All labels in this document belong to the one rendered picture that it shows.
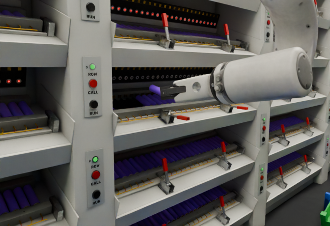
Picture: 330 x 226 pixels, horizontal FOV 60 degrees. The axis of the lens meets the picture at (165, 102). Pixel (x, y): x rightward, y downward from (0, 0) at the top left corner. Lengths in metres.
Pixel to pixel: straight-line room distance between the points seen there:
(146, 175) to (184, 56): 0.34
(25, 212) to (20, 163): 0.14
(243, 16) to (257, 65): 0.63
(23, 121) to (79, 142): 0.12
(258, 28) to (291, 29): 0.50
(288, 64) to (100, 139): 0.39
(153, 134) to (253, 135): 0.49
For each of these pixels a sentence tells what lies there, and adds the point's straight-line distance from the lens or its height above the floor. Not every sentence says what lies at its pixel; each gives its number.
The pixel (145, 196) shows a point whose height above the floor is 0.30.
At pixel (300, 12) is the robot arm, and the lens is 0.56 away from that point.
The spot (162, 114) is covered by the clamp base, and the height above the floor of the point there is 0.51.
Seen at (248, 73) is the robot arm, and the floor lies 0.62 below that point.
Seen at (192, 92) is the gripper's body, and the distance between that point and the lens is 0.58.
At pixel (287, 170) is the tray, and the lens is 1.59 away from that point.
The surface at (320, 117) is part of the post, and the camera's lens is 1.75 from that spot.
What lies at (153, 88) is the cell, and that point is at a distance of 0.73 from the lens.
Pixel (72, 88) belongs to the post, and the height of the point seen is 0.59.
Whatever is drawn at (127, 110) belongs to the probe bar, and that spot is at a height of 0.53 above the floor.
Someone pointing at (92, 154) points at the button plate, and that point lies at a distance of 0.62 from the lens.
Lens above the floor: 0.63
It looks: 7 degrees down
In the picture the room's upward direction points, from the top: straight up
